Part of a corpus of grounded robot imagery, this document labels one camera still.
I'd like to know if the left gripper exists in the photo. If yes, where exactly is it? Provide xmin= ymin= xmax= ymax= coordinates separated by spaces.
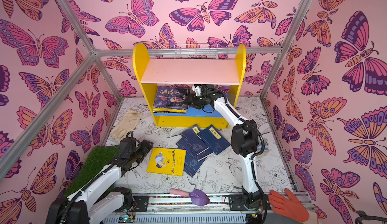
xmin=128 ymin=139 xmax=153 ymax=165

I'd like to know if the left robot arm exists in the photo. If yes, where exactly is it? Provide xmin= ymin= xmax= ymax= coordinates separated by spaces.
xmin=45 ymin=131 xmax=154 ymax=224

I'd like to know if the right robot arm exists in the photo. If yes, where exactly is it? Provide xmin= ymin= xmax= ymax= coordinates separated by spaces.
xmin=188 ymin=85 xmax=267 ymax=211

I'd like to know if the yellow pink blue bookshelf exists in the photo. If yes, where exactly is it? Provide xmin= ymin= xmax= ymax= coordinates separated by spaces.
xmin=133 ymin=44 xmax=247 ymax=128

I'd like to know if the green artificial grass mat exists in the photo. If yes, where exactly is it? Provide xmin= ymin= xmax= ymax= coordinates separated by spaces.
xmin=62 ymin=145 xmax=120 ymax=198

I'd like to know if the yellow cartoon book bottom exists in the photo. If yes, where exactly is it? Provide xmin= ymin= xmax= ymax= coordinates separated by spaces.
xmin=147 ymin=148 xmax=186 ymax=176

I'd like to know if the navy blue book middle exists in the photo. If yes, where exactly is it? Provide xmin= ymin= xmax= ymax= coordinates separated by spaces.
xmin=180 ymin=124 xmax=214 ymax=161

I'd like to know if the navy blue book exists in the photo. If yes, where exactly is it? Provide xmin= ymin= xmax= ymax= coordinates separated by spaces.
xmin=180 ymin=124 xmax=214 ymax=161
xmin=176 ymin=138 xmax=206 ymax=177
xmin=198 ymin=125 xmax=231 ymax=155

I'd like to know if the navy blue book right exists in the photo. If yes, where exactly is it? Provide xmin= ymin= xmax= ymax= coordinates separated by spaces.
xmin=198 ymin=125 xmax=231 ymax=155

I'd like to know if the navy blue book lower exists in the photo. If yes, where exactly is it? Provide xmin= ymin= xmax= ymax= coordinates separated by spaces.
xmin=176 ymin=138 xmax=206 ymax=177

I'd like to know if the green circuit board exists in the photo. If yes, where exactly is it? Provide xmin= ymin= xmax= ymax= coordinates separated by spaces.
xmin=118 ymin=215 xmax=134 ymax=224

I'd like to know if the purple pink trowel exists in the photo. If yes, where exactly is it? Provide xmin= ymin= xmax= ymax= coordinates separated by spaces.
xmin=170 ymin=189 xmax=211 ymax=206

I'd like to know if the orange rubber glove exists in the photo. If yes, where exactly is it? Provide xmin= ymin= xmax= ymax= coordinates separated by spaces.
xmin=268 ymin=189 xmax=310 ymax=223

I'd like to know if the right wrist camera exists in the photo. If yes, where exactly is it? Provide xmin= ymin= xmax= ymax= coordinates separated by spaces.
xmin=192 ymin=86 xmax=202 ymax=97

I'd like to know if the aluminium mounting rail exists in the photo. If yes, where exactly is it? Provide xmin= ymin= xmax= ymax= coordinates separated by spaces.
xmin=107 ymin=192 xmax=312 ymax=214

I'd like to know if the white slotted cable duct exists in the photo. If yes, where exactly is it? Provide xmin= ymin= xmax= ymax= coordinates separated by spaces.
xmin=102 ymin=213 xmax=248 ymax=224

